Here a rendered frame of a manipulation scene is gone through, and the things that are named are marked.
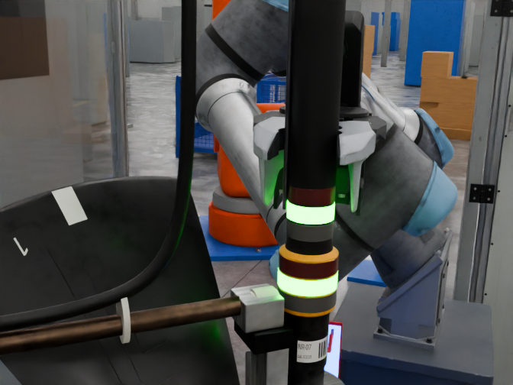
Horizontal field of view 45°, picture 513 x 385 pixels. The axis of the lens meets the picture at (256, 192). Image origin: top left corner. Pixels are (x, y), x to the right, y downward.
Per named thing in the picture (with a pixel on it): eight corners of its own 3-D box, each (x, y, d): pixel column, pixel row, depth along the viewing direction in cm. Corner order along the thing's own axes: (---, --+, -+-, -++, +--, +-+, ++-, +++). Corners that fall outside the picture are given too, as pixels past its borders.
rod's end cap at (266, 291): (256, 296, 43) (282, 292, 44) (245, 285, 45) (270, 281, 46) (255, 321, 44) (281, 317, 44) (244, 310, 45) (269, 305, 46)
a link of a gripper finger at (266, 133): (267, 226, 41) (309, 193, 49) (269, 136, 39) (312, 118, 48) (224, 220, 42) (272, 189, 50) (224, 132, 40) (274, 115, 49)
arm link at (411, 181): (388, 248, 75) (323, 184, 75) (459, 184, 72) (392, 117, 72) (391, 269, 68) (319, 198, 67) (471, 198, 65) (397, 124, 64)
